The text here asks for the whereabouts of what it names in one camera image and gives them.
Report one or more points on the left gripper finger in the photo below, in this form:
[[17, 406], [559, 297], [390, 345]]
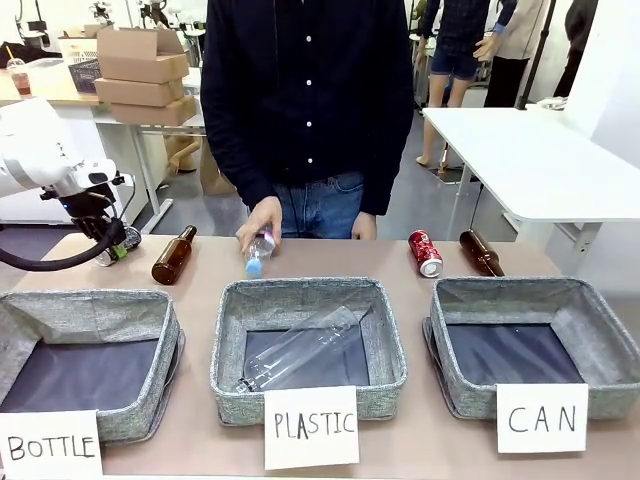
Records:
[[119, 250], [129, 234]]

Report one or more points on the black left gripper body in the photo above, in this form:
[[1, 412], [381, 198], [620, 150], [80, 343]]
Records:
[[92, 212]]

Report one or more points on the silver dark drink can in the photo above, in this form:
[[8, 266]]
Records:
[[106, 257]]

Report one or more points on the plastic bottle blue cap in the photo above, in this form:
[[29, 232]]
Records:
[[258, 252]]

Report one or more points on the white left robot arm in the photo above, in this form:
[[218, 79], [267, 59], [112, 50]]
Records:
[[30, 150]]

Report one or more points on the person's left forearm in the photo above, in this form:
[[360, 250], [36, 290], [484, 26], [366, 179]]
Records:
[[387, 165]]

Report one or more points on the person's right forearm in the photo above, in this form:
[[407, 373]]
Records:
[[235, 150]]

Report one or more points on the grey fabric basket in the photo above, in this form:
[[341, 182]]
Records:
[[600, 330], [385, 345], [150, 350]]

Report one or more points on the red soda can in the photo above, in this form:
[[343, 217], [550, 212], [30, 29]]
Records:
[[426, 252]]

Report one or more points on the white paper label CAN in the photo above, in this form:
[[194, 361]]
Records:
[[542, 417]]

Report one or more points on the person's right hand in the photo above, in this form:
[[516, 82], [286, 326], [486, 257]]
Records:
[[260, 217]]

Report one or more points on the person's left hand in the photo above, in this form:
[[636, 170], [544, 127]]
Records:
[[364, 227]]

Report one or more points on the brown glass bottle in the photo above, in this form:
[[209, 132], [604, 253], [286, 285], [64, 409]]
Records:
[[172, 260], [482, 255]]

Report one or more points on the white desk with legs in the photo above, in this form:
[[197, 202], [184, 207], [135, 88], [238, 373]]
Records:
[[150, 150]]

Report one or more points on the brown paper bag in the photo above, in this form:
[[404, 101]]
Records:
[[215, 172]]

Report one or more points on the flat cardboard box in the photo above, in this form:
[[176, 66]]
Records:
[[137, 92], [155, 112]]

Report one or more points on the wooden top table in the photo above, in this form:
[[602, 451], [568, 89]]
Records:
[[45, 87]]

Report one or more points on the black plastic crate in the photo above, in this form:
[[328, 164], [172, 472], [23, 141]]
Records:
[[84, 76]]

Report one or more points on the plastic cup red drink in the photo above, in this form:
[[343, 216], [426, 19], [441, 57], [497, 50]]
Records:
[[20, 77]]

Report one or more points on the white plastic crate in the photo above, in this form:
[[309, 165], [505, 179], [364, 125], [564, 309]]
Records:
[[77, 49]]

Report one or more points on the open cardboard box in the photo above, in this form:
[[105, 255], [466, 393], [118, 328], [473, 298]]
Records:
[[140, 55]]

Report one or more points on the person's blue jeans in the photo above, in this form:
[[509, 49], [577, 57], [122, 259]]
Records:
[[320, 205]]

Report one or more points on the white paper label BOTTLE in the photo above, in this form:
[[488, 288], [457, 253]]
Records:
[[50, 445]]

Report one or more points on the clear plastic bottle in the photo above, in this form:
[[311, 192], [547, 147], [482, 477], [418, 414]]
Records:
[[305, 350]]

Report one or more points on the person's dark navy shirt torso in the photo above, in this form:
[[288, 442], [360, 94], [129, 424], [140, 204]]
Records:
[[305, 90]]

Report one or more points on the white paper label PLASTIC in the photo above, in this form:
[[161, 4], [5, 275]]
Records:
[[312, 425]]

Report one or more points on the large white table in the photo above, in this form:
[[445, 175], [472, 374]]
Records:
[[525, 160]]

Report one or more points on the person in beige coat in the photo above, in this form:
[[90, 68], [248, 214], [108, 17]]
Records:
[[515, 50]]

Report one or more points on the black stand pole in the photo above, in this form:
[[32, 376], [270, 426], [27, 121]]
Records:
[[536, 55]]

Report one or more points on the person in dark clothes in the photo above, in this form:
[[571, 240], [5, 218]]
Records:
[[575, 45]]

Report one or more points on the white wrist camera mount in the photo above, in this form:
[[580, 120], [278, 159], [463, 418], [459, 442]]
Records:
[[102, 174]]

